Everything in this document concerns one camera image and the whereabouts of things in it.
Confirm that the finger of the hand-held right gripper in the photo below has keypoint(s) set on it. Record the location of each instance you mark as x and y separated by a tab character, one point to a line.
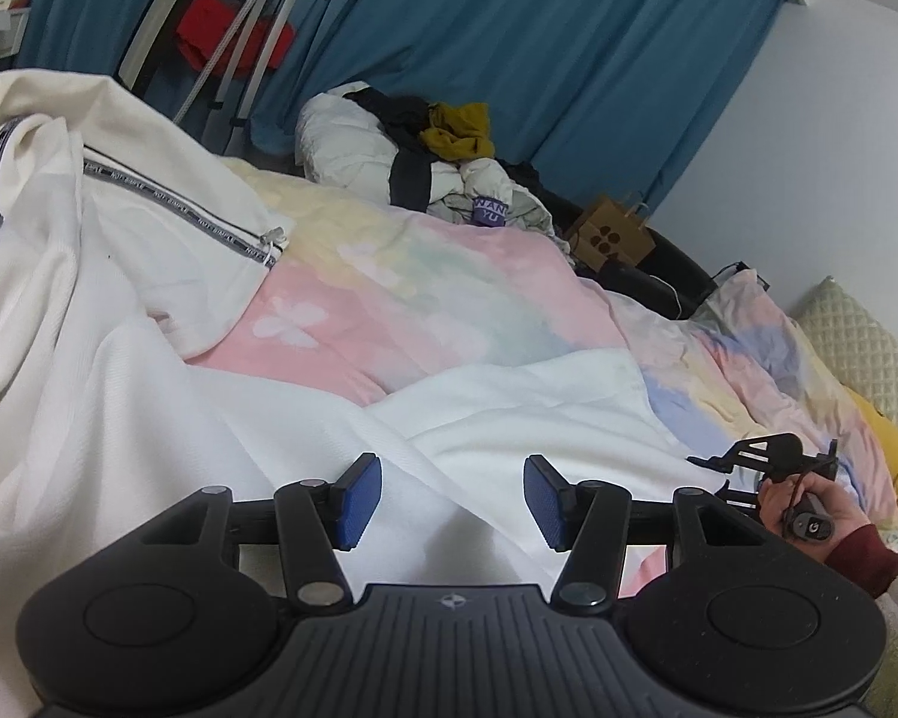
763	456
744	501

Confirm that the black garment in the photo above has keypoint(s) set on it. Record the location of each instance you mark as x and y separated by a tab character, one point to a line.
408	164

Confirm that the cream quilted headboard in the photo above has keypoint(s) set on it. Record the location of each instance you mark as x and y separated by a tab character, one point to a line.
860	336

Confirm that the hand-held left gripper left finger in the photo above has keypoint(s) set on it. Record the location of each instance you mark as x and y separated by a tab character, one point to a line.
359	502

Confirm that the black and white board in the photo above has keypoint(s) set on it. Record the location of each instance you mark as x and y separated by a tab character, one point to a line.
157	30

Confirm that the pile of clothes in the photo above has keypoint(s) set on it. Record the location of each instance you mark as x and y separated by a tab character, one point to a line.
344	142

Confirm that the red cloth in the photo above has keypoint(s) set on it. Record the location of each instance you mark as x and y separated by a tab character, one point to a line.
209	26

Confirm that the silver garment steamer stand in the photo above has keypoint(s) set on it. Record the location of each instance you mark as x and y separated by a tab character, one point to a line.
258	22

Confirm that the person's right hand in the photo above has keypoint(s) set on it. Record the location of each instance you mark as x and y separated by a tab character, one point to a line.
844	510

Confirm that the brown paper bag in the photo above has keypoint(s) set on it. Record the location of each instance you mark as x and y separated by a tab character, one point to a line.
610	239

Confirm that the person's right forearm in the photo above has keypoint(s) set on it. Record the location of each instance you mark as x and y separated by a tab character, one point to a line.
868	557

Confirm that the black leather armchair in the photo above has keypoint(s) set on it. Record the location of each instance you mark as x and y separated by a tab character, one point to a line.
673	269

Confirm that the grey garment with purple label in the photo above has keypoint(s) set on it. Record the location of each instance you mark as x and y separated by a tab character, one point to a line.
509	198

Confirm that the blue curtain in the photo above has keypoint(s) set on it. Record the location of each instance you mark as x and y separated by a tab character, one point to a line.
539	37

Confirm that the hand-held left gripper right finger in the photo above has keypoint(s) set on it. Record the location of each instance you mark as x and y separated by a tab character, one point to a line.
542	502

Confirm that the mustard yellow cloth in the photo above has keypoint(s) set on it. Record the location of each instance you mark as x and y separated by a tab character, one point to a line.
460	131

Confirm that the white pants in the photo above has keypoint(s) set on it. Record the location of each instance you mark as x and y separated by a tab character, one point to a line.
120	389

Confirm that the pastel floral bed blanket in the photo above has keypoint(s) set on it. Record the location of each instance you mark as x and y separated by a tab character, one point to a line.
419	277

